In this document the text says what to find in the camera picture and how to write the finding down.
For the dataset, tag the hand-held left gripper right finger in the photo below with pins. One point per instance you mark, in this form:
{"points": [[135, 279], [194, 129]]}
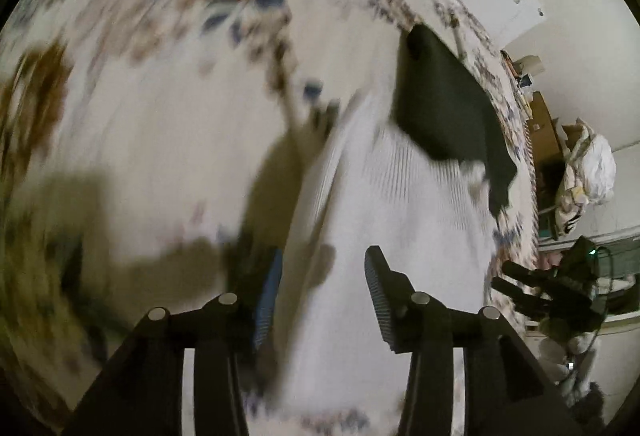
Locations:
{"points": [[377, 296]]}

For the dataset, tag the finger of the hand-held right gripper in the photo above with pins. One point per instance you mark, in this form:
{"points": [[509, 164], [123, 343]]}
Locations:
{"points": [[525, 272], [520, 296]]}

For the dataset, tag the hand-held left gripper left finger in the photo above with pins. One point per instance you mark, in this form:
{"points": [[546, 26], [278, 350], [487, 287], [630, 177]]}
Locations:
{"points": [[267, 301]]}

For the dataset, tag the white knit sweater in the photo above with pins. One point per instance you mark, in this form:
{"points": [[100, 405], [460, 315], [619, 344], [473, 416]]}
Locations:
{"points": [[425, 226]]}

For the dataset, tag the person's right forearm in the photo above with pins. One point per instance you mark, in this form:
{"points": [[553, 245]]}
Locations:
{"points": [[570, 356]]}

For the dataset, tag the pile of white clothes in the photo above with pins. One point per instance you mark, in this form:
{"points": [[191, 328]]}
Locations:
{"points": [[587, 171]]}

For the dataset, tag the large cardboard box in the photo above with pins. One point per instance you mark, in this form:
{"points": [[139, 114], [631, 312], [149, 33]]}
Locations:
{"points": [[545, 126]]}

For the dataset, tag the black folded garment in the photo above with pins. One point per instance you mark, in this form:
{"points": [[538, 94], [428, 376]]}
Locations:
{"points": [[445, 106]]}

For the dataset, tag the floral bed sheet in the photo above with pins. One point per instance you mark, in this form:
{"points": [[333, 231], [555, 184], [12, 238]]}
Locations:
{"points": [[150, 116]]}

